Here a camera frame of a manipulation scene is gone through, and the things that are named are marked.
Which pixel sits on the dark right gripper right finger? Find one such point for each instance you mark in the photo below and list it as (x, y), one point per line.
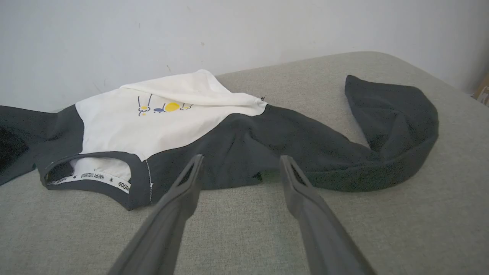
(324, 244)

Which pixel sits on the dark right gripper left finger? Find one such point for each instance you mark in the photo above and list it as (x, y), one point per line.
(168, 229)

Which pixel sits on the black and white shirt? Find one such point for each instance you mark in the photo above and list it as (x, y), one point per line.
(237, 152)

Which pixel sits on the grey-green fabric sofa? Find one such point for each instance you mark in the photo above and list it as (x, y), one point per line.
(244, 236)

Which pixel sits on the brown cardboard box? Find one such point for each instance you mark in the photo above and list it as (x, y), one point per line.
(483, 93)

